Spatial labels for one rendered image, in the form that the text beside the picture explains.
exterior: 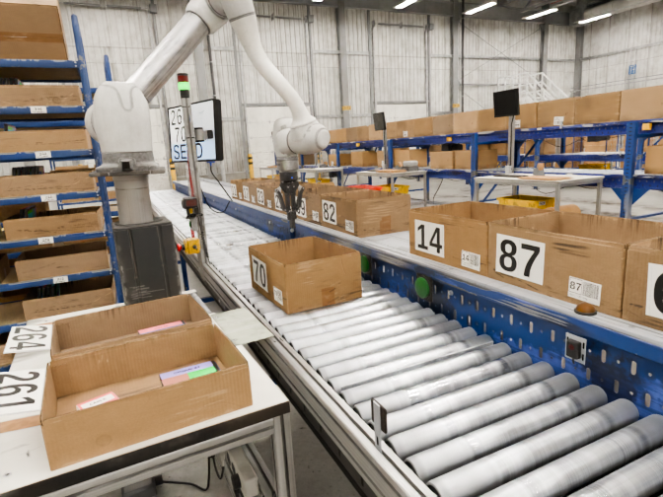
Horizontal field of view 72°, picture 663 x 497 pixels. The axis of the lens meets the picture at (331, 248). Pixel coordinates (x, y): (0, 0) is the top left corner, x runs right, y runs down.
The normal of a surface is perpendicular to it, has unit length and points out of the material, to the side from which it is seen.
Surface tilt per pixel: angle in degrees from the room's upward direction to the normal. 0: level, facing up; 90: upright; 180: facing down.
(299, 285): 91
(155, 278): 90
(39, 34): 123
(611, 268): 90
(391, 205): 90
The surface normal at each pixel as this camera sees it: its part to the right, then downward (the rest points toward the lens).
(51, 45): 0.39, 0.67
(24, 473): -0.06, -0.97
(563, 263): -0.90, 0.15
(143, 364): 0.48, 0.13
